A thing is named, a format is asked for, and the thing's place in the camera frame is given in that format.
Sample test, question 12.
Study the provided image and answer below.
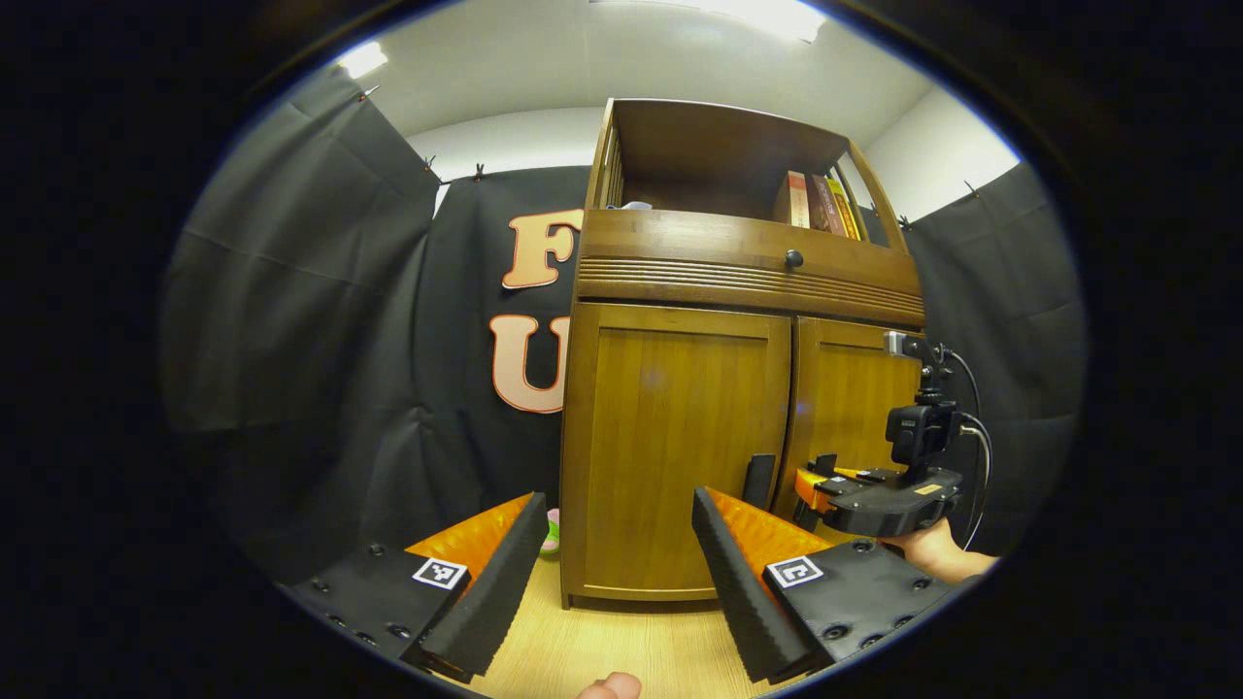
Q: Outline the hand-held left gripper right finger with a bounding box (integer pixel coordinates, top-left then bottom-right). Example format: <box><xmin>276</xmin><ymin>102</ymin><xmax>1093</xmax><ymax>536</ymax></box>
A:
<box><xmin>691</xmin><ymin>485</ymin><xmax>962</xmax><ymax>684</ymax></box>

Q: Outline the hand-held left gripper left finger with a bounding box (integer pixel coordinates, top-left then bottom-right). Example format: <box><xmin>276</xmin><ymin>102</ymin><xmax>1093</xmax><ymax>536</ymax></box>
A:
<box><xmin>282</xmin><ymin>491</ymin><xmax>551</xmax><ymax>684</ymax></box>

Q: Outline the wooden shoe cabinet door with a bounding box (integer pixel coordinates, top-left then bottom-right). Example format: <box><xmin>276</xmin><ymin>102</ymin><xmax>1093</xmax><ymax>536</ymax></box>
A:
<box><xmin>772</xmin><ymin>316</ymin><xmax>924</xmax><ymax>545</ymax></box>
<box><xmin>561</xmin><ymin>301</ymin><xmax>792</xmax><ymax>603</ymax></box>

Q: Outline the wooden double-door shoe cabinet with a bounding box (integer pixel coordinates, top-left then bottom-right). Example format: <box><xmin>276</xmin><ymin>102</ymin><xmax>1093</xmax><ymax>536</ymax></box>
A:
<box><xmin>560</xmin><ymin>97</ymin><xmax>925</xmax><ymax>611</ymax></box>

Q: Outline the wooden cabinet drawer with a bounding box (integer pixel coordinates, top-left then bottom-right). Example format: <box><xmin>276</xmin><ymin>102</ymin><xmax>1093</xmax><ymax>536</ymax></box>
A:
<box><xmin>580</xmin><ymin>209</ymin><xmax>924</xmax><ymax>312</ymax></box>

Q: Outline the yellow book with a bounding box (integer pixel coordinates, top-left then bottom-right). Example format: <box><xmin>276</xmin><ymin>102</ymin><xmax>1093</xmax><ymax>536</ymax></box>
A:
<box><xmin>825</xmin><ymin>177</ymin><xmax>863</xmax><ymax>241</ymax></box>

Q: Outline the tan orange book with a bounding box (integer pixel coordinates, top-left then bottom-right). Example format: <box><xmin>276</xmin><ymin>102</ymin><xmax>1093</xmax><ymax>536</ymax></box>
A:
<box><xmin>774</xmin><ymin>171</ymin><xmax>810</xmax><ymax>229</ymax></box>

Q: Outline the black backdrop cloth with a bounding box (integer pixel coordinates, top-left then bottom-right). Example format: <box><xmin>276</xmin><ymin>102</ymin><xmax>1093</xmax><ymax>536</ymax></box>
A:
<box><xmin>160</xmin><ymin>68</ymin><xmax>1087</xmax><ymax>583</ymax></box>

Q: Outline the large ceiling light panel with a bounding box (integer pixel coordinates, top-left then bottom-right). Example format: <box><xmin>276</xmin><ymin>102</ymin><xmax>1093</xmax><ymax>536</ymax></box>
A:
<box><xmin>699</xmin><ymin>0</ymin><xmax>826</xmax><ymax>45</ymax></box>

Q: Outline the small ceiling light panel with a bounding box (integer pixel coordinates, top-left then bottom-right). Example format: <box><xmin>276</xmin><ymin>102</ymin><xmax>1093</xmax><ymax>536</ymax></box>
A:
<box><xmin>335</xmin><ymin>42</ymin><xmax>387</xmax><ymax>79</ymax></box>

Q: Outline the black cable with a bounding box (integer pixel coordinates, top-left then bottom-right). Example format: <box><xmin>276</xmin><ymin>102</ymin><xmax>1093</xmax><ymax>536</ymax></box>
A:
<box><xmin>947</xmin><ymin>348</ymin><xmax>993</xmax><ymax>550</ymax></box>

